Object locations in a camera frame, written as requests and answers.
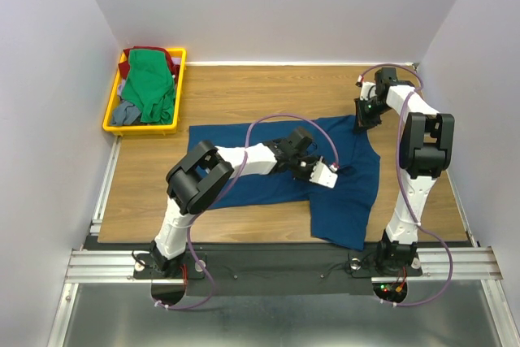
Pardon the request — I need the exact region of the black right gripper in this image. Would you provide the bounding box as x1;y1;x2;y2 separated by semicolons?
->
352;96;391;133

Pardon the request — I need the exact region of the blue t shirt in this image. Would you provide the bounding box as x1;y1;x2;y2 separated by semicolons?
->
213;115;380;251

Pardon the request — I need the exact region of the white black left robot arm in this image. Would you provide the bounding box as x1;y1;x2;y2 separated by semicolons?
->
150;127;323;277

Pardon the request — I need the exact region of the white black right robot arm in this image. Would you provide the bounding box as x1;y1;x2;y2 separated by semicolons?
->
354;64;455;274

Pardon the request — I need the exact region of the yellow plastic bin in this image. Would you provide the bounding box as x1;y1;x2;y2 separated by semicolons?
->
102;47;187;137

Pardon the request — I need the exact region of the green t shirt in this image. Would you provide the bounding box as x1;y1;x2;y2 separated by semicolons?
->
121;50;176;125

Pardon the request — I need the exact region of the grey t shirt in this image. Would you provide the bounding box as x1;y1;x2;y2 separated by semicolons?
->
110;100;141;127

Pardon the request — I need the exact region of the red t shirt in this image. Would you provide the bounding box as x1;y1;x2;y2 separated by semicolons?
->
118;46;181;79

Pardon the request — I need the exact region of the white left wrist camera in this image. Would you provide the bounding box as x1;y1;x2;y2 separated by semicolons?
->
309;161;338;189

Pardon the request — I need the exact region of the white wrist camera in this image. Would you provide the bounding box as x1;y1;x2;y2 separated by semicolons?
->
309;161;338;189
356;76;376;101

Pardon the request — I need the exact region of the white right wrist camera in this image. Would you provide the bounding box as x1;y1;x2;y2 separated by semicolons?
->
356;76;376;101

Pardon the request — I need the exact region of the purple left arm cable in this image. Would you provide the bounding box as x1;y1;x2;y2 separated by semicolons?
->
153;113;342;311

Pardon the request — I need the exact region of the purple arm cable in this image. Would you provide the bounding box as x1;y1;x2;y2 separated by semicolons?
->
153;113;342;311
356;63;455;310

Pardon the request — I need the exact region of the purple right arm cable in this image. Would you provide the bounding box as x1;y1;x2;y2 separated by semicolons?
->
356;63;455;310

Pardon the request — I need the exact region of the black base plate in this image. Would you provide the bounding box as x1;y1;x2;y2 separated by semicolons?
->
80;242;423;297

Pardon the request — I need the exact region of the aluminium frame rail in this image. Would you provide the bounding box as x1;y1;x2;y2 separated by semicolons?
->
46;135;155;347

